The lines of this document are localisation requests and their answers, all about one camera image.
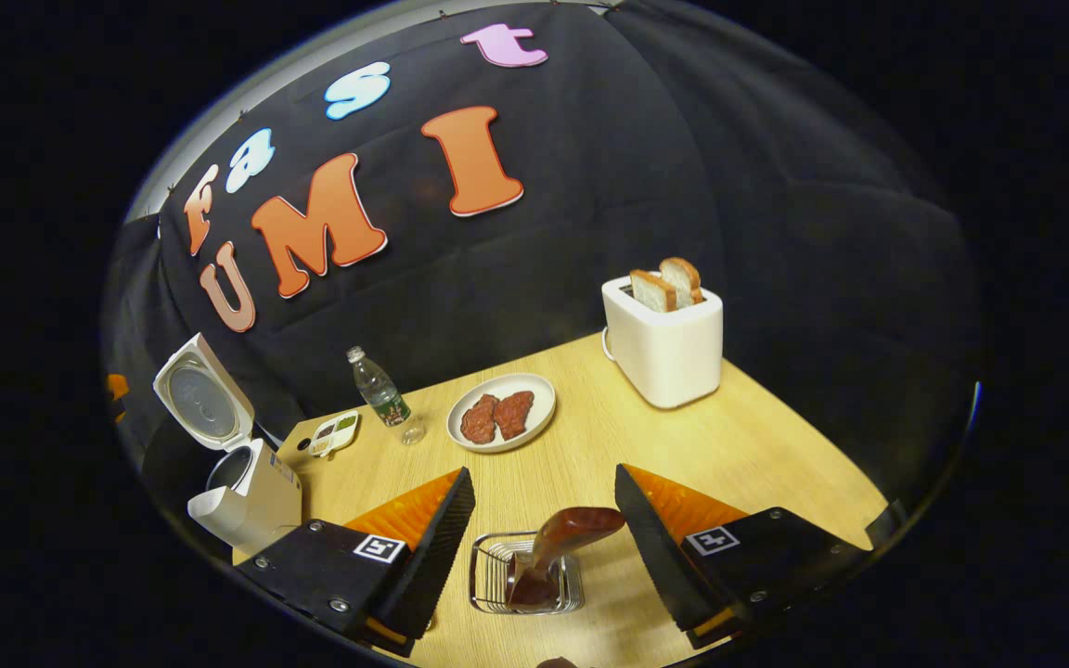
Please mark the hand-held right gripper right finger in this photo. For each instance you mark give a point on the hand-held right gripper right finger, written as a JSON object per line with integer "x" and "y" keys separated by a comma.
{"x": 660, "y": 557}

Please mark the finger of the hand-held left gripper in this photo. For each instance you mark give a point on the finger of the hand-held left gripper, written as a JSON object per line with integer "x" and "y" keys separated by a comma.
{"x": 118, "y": 387}

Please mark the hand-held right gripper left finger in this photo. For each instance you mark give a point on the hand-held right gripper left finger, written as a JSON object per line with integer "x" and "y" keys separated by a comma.
{"x": 428, "y": 557}

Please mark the dark wooden spoon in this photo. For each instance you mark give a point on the dark wooden spoon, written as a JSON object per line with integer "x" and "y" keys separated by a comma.
{"x": 572, "y": 529}

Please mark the white rice cooker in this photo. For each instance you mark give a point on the white rice cooker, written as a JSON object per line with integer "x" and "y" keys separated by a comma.
{"x": 256, "y": 501}

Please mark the red meat piece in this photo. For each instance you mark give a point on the red meat piece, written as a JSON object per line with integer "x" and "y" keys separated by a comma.
{"x": 514, "y": 415}
{"x": 479, "y": 419}

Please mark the white divided bean dish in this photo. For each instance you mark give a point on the white divided bean dish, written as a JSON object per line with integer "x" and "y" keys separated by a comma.
{"x": 335, "y": 434}

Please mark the clear plastic water bottle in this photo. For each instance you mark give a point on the clear plastic water bottle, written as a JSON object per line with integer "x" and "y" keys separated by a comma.
{"x": 381, "y": 394}

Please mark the white oval plate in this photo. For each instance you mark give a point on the white oval plate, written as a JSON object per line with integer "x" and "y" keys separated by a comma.
{"x": 536, "y": 394}

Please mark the white toaster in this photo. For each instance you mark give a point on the white toaster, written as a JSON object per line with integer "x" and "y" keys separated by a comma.
{"x": 664, "y": 353}

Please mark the toasted bread slice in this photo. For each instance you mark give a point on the toasted bread slice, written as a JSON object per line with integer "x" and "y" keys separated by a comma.
{"x": 685, "y": 278}
{"x": 651, "y": 291}

